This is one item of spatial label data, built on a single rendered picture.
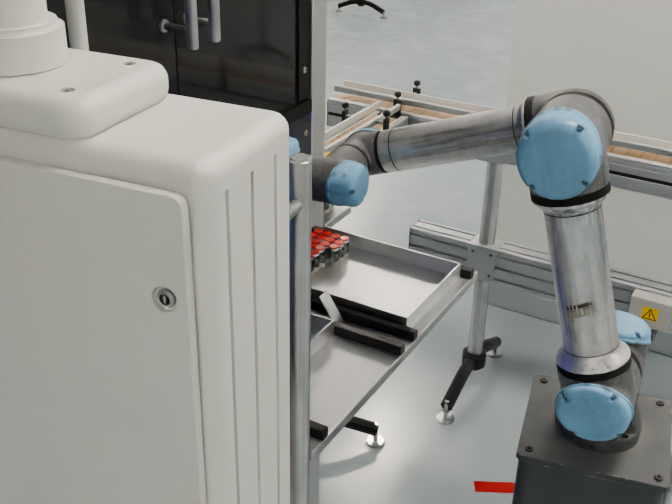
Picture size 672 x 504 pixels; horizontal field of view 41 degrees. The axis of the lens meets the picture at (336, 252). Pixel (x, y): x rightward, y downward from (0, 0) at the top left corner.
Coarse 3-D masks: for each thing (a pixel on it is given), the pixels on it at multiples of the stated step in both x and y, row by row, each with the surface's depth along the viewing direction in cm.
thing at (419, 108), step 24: (336, 96) 288; (360, 96) 288; (384, 96) 277; (408, 96) 280; (336, 120) 287; (432, 120) 270; (624, 144) 246; (648, 144) 249; (624, 168) 246; (648, 168) 243; (648, 192) 245
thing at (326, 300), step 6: (324, 294) 176; (324, 300) 176; (330, 300) 177; (324, 306) 175; (330, 306) 177; (330, 312) 176; (336, 312) 177; (336, 318) 177; (342, 318) 178; (348, 324) 177; (354, 324) 177; (366, 330) 175; (372, 330) 175; (384, 336) 173
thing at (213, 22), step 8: (208, 0) 149; (216, 0) 149; (208, 8) 149; (216, 8) 149; (184, 16) 153; (208, 16) 150; (216, 16) 150; (184, 24) 154; (200, 24) 152; (208, 24) 151; (216, 24) 150; (216, 32) 151; (216, 40) 152
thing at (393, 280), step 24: (360, 240) 204; (360, 264) 199; (384, 264) 199; (408, 264) 199; (432, 264) 197; (456, 264) 194; (312, 288) 183; (336, 288) 189; (360, 288) 190; (384, 288) 190; (408, 288) 190; (432, 288) 190; (384, 312) 176; (408, 312) 181
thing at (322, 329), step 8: (312, 320) 174; (320, 320) 173; (328, 320) 172; (312, 328) 175; (320, 328) 174; (328, 328) 171; (312, 336) 173; (320, 336) 168; (328, 336) 171; (312, 344) 166; (320, 344) 169; (312, 352) 167
